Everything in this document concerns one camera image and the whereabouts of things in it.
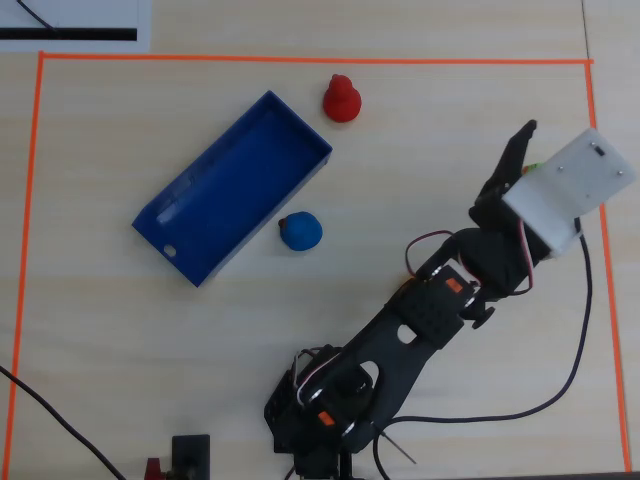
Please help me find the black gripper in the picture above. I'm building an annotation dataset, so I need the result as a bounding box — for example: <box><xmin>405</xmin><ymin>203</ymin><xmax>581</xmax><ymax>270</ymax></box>
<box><xmin>462</xmin><ymin>118</ymin><xmax>550</xmax><ymax>301</ymax></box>

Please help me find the blue rectangular plastic box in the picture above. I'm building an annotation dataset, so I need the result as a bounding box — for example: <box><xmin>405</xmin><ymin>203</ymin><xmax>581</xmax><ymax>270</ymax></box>
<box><xmin>131</xmin><ymin>89</ymin><xmax>334</xmax><ymax>289</ymax></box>

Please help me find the red toy fruit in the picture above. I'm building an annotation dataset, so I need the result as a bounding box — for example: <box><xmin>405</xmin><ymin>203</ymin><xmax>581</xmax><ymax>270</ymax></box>
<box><xmin>321</xmin><ymin>73</ymin><xmax>363</xmax><ymax>124</ymax></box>

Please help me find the blue toy fruit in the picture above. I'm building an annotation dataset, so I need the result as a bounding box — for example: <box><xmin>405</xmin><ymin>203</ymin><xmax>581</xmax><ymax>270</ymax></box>
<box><xmin>277</xmin><ymin>210</ymin><xmax>324</xmax><ymax>252</ymax></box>

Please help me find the long orange tape strip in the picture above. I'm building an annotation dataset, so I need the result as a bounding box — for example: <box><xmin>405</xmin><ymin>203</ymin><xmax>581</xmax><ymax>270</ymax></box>
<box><xmin>38</xmin><ymin>51</ymin><xmax>595</xmax><ymax>66</ymax></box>

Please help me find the thin metal rod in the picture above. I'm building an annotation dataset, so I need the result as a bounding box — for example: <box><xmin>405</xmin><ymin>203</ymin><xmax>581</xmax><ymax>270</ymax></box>
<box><xmin>382</xmin><ymin>433</ymin><xmax>417</xmax><ymax>464</ymax></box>

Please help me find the white paper with black bar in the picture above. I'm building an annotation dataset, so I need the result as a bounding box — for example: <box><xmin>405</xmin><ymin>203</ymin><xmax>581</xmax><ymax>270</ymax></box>
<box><xmin>0</xmin><ymin>0</ymin><xmax>151</xmax><ymax>53</ymax></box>

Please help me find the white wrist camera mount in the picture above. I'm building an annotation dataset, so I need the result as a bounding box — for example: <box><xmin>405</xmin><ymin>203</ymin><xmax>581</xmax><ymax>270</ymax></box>
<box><xmin>500</xmin><ymin>127</ymin><xmax>640</xmax><ymax>259</ymax></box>

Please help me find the red white gripper servo wire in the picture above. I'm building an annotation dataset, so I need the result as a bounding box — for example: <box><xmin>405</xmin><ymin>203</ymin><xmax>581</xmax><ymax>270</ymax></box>
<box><xmin>517</xmin><ymin>217</ymin><xmax>537</xmax><ymax>297</ymax></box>

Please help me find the red servo wire loop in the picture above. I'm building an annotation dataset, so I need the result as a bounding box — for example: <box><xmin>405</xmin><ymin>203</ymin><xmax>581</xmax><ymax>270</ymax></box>
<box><xmin>404</xmin><ymin>229</ymin><xmax>454</xmax><ymax>279</ymax></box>

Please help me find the dark camera cable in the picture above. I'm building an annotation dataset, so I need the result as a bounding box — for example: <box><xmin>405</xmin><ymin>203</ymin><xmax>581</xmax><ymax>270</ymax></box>
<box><xmin>372</xmin><ymin>232</ymin><xmax>594</xmax><ymax>480</ymax></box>

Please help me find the white servo wire loop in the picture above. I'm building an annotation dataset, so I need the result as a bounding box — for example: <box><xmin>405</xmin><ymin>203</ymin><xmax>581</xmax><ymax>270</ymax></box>
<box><xmin>293</xmin><ymin>347</ymin><xmax>346</xmax><ymax>406</ymax></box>

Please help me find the black camera stand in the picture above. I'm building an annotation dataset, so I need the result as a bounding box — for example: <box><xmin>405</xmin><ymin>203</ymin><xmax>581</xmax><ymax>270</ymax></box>
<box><xmin>171</xmin><ymin>433</ymin><xmax>212</xmax><ymax>480</ymax></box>

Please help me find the thin black cable on paper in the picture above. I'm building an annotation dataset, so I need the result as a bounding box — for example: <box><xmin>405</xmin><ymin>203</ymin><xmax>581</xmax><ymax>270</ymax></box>
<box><xmin>16</xmin><ymin>0</ymin><xmax>61</xmax><ymax>39</ymax></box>

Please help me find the black cable on table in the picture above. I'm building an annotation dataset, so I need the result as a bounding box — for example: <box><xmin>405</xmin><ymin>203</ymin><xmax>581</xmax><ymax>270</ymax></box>
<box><xmin>0</xmin><ymin>365</ymin><xmax>126</xmax><ymax>480</ymax></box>

